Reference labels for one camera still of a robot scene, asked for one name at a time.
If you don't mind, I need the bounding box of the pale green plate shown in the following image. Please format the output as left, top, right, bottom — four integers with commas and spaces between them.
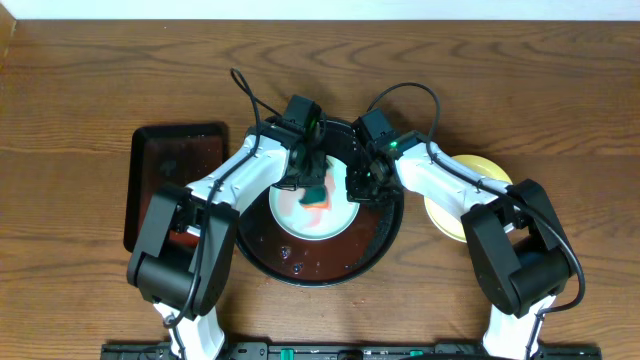
268, 156, 360, 241

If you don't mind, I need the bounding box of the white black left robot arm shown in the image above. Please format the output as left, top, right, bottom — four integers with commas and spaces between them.
127, 96, 328, 359

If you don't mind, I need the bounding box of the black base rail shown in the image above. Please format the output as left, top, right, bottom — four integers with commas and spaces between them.
100, 342, 602, 360

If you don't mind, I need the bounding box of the green yellow sponge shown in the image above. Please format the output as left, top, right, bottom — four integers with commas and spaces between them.
298, 185, 330, 209

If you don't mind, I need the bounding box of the round black tray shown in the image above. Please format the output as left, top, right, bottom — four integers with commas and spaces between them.
237, 118, 404, 287

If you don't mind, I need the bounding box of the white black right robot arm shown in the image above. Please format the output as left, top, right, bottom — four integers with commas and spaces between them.
347, 109, 586, 359

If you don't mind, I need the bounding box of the dark rectangular tray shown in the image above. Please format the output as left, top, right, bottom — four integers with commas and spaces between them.
123, 122, 229, 252

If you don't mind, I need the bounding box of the yellow plate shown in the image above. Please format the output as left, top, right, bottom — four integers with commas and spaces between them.
424, 155, 512, 243

